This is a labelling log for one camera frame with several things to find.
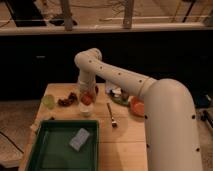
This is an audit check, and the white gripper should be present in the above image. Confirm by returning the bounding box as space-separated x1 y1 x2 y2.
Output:
78 70 96 97

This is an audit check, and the red apple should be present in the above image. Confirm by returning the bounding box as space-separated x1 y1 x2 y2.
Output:
80 92 94 106

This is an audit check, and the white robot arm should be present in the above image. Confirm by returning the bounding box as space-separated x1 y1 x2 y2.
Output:
74 48 203 171

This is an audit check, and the white paper cup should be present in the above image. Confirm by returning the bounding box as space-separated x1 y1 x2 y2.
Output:
79 103 93 117

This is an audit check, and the green cup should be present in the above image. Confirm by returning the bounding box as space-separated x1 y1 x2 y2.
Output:
41 94 55 109

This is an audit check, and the dark red toy food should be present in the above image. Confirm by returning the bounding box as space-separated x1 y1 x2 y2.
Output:
58 92 77 107

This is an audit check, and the green plate with items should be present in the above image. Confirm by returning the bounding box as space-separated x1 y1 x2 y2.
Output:
109 88 129 106

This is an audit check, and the grey sponge block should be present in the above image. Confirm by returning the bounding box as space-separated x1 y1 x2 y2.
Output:
69 128 90 151

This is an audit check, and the green plastic tray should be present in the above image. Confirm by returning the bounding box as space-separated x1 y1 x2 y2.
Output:
25 120 99 171

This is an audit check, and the brush with wooden handle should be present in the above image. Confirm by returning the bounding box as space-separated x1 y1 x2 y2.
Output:
107 103 118 128

